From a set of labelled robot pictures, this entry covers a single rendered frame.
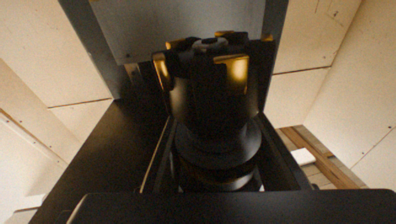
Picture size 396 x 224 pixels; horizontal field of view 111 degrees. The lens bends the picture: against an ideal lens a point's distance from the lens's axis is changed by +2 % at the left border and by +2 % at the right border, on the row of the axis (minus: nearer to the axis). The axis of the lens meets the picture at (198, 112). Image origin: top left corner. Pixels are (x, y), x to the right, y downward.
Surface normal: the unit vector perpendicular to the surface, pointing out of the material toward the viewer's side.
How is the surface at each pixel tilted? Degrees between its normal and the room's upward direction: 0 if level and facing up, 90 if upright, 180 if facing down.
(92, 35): 90
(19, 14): 90
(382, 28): 90
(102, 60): 90
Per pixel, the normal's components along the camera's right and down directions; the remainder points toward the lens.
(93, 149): -0.11, -0.79
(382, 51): -0.99, 0.15
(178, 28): 0.11, 0.59
